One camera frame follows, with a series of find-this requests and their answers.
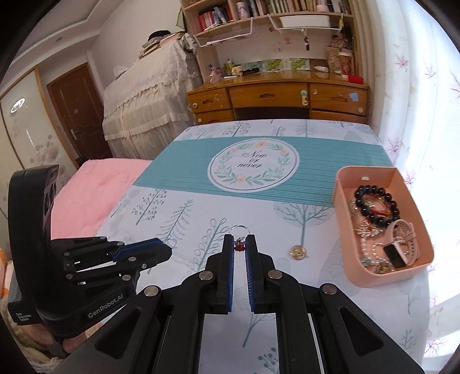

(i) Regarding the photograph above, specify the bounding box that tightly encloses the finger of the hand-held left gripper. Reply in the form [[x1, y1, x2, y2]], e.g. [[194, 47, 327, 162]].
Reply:
[[64, 249, 174, 285], [52, 236, 170, 269]]

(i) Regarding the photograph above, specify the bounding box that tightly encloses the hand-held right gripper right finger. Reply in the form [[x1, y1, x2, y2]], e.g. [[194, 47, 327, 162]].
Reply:
[[245, 234, 425, 374]]

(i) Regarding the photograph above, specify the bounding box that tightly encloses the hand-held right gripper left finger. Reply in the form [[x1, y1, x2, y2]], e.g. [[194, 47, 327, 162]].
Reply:
[[54, 234, 236, 374]]

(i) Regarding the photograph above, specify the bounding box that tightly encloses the silver ring with red charm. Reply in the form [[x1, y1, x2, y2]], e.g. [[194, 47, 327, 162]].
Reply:
[[229, 225, 251, 252]]

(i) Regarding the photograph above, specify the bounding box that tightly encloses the pearl necklace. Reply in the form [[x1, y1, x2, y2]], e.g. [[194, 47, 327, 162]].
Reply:
[[361, 241, 387, 268]]

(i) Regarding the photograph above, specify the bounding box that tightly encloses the gold leaf hair comb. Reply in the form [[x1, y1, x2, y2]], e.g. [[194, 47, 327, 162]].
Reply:
[[348, 199, 383, 240]]

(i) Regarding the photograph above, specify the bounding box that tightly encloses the pink plastic box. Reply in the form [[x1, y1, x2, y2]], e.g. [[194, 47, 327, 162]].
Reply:
[[332, 165, 435, 288]]

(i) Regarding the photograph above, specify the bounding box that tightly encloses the pearl bracelet with charms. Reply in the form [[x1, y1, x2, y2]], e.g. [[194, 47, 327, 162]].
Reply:
[[361, 257, 394, 276]]

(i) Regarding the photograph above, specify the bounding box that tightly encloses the black bead bracelet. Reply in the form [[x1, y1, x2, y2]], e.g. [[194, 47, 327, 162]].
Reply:
[[354, 184, 400, 227]]

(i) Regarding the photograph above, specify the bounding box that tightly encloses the pink smartwatch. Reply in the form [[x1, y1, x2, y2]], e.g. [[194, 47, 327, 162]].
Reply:
[[382, 220, 418, 270]]

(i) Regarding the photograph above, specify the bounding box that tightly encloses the pink blanket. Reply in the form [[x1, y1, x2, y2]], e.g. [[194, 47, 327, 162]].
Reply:
[[50, 158, 153, 241]]

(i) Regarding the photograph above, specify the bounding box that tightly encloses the tree-printed tablecloth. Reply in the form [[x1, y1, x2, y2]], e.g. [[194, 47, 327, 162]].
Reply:
[[77, 119, 432, 374]]

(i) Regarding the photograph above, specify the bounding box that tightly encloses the floral sliding wardrobe door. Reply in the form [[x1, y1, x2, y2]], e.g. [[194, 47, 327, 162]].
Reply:
[[0, 68, 80, 180]]

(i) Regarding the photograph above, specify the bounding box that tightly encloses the cream knitted cloth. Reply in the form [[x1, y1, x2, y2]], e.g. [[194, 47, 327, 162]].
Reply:
[[0, 306, 69, 374]]

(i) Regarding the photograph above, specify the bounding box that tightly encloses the brown wooden door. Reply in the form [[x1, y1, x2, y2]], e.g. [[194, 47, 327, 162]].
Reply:
[[47, 63, 114, 169]]

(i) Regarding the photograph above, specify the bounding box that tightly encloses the wooden desk with drawers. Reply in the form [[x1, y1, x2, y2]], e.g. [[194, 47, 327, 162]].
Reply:
[[187, 70, 371, 126]]

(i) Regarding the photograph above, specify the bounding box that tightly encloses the wooden bookshelf hutch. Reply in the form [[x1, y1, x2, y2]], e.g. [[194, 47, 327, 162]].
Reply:
[[180, 0, 363, 83]]

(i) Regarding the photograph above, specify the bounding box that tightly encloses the stack of books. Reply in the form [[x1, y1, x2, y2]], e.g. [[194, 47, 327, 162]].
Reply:
[[138, 30, 187, 60]]

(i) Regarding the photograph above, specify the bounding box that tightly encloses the floral picture strip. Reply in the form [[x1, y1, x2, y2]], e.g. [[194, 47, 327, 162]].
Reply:
[[237, 58, 311, 72]]

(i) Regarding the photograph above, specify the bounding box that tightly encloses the red patterned cup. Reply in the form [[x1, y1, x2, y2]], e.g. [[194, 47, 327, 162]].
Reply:
[[337, 49, 354, 75]]

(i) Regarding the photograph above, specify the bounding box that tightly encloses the white leaf-print curtain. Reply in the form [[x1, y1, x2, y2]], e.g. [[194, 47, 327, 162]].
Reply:
[[359, 0, 460, 360]]

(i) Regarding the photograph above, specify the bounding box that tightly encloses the row of books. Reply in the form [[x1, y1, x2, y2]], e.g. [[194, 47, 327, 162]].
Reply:
[[196, 0, 354, 29]]

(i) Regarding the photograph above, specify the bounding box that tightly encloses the white basket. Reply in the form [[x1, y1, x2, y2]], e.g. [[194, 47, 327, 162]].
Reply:
[[280, 14, 331, 28]]

